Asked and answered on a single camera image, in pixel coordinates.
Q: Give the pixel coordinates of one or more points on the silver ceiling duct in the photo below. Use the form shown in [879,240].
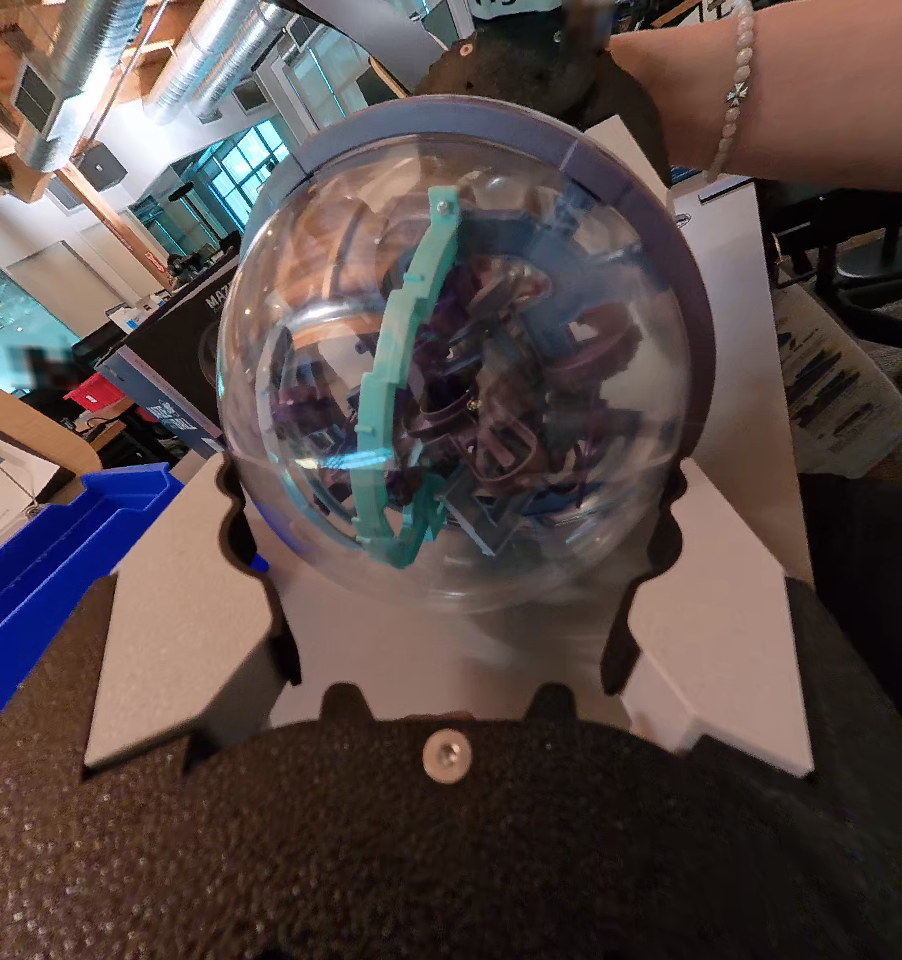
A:
[68,75]
[210,52]

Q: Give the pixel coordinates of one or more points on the black ceiling speaker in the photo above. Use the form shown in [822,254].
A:
[102,165]

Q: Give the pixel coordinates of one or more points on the printed instruction paper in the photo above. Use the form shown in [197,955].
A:
[833,382]

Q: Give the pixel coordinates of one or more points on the blue plastic bin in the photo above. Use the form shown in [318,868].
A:
[38,570]

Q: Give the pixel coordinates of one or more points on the red bin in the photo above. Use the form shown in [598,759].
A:
[94,394]

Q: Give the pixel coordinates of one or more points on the black office chair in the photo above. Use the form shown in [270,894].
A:
[856,262]

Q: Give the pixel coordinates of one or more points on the person's right forearm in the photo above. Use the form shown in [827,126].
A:
[833,90]

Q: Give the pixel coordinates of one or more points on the dark maze ball box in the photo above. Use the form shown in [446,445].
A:
[173,352]

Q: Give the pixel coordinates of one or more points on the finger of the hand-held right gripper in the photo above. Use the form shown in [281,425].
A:
[623,146]

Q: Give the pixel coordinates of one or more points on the transparent maze ball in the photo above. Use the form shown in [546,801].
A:
[458,360]

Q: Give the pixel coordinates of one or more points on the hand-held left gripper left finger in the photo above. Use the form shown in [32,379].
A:
[188,615]

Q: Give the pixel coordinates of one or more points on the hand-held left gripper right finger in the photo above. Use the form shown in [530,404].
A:
[713,637]

